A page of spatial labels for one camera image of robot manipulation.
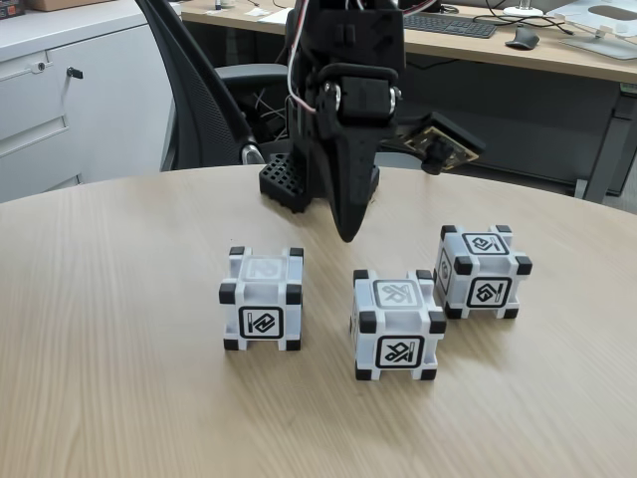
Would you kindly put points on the white cube with crossed symbol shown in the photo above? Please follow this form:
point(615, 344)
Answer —
point(398, 323)

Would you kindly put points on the white cube with diamond symbol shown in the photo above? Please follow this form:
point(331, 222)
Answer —
point(483, 274)

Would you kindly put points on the black keyboard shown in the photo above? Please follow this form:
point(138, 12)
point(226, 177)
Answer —
point(448, 26)

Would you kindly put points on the white paper sheets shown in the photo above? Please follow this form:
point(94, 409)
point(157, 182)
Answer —
point(271, 16)

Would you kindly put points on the white cube with zigzag symbol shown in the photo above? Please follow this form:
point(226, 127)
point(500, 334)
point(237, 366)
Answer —
point(261, 299)

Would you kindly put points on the black mesh office chair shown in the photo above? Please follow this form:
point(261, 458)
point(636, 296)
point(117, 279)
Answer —
point(199, 99)

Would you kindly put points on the dark computer mouse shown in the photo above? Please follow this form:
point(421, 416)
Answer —
point(523, 39)

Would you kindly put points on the white round lamp base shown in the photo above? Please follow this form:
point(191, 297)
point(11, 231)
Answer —
point(522, 10)

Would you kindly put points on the wooden office desk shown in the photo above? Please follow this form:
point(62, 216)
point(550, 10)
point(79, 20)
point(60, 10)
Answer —
point(547, 65)

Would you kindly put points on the silver laptop stand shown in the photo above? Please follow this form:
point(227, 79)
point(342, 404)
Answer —
point(602, 30)

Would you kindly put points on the white drawer cabinet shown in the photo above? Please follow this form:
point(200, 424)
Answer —
point(99, 99)

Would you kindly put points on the black cabinet key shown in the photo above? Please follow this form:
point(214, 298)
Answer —
point(74, 73)

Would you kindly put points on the cardboard box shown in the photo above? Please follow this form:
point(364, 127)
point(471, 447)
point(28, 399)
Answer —
point(79, 4)

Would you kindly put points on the dark small box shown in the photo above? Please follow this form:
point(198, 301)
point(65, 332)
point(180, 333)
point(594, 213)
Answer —
point(11, 9)

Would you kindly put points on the gripper camera module with mount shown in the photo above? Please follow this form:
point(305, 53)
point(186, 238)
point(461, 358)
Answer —
point(443, 144)

